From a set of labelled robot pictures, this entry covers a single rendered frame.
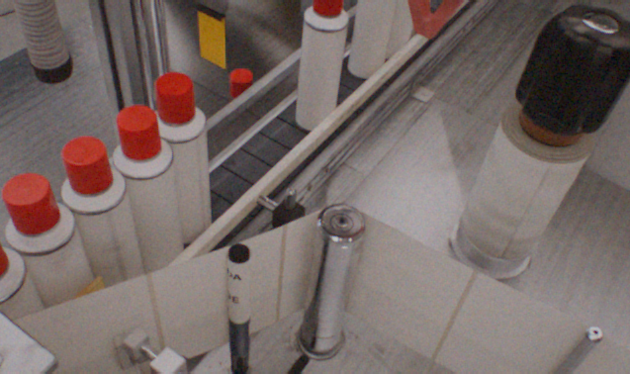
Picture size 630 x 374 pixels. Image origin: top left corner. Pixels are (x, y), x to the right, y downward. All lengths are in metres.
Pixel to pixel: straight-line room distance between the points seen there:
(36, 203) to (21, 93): 0.52
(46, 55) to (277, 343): 0.33
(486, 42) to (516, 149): 0.57
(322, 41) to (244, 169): 0.18
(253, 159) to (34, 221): 0.35
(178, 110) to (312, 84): 0.25
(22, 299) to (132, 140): 0.15
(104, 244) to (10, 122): 0.42
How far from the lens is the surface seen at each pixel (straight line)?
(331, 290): 0.52
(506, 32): 1.19
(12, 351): 0.35
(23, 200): 0.49
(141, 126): 0.53
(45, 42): 0.57
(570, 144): 0.61
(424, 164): 0.81
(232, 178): 0.76
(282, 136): 0.81
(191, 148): 0.59
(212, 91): 0.95
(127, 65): 0.70
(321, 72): 0.75
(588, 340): 0.48
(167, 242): 0.62
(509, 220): 0.65
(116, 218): 0.54
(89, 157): 0.51
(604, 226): 0.83
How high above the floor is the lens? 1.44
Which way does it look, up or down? 48 degrees down
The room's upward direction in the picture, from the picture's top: 7 degrees clockwise
